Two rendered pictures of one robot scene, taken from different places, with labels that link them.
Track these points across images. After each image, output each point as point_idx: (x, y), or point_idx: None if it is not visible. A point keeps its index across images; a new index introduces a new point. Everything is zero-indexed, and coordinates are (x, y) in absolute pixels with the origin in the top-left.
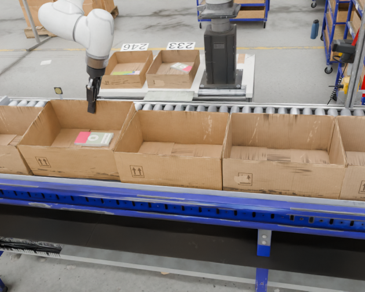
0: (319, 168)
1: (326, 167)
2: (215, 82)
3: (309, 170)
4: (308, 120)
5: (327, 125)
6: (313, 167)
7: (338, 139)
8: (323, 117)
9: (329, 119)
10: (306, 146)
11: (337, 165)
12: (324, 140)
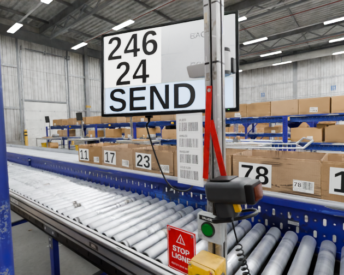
0: None
1: (340, 156)
2: None
3: None
4: None
5: (327, 171)
6: None
7: (324, 160)
8: (333, 163)
9: (326, 165)
10: None
11: (333, 153)
12: (327, 188)
